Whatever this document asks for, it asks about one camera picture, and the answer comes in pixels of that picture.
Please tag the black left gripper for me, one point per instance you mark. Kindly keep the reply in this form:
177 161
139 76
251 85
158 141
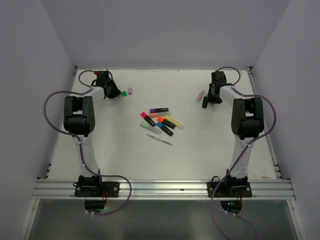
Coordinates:
116 92

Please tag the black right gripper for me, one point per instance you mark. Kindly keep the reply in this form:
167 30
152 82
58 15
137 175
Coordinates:
211 98

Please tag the pastel peach highlighter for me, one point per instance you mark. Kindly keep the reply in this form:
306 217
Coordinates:
211 106

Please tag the pastel purple cap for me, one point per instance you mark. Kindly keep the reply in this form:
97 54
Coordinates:
130 91

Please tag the green cap black highlighter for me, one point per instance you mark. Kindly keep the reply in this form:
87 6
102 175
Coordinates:
205 102

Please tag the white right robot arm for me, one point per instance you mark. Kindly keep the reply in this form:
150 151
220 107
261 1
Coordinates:
247 122

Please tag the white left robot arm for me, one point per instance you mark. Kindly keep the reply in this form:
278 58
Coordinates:
79 121

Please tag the thin grey pen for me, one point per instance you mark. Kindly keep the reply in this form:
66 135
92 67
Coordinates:
159 139

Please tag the pink cap black highlighter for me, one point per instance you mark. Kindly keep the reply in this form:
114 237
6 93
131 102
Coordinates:
147 118

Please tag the purple cap black highlighter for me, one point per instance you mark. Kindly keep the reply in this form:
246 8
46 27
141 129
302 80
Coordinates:
158 110

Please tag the pastel yellow highlighter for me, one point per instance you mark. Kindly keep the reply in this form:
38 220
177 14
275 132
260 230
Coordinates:
175 122

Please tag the pastel green highlighter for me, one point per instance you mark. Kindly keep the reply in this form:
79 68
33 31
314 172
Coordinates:
148 127

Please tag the pastel orange highlighter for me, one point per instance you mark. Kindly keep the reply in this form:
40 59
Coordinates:
158 114

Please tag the orange cap black highlighter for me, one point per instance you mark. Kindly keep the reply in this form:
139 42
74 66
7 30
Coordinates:
166 122

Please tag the blue cap black highlighter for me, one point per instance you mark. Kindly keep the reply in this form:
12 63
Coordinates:
164 128

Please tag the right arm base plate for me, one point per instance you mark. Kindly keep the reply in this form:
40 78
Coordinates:
233 188

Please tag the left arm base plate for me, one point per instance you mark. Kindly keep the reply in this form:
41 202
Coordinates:
96 191

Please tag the aluminium front rail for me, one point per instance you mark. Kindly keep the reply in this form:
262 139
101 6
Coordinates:
63 189

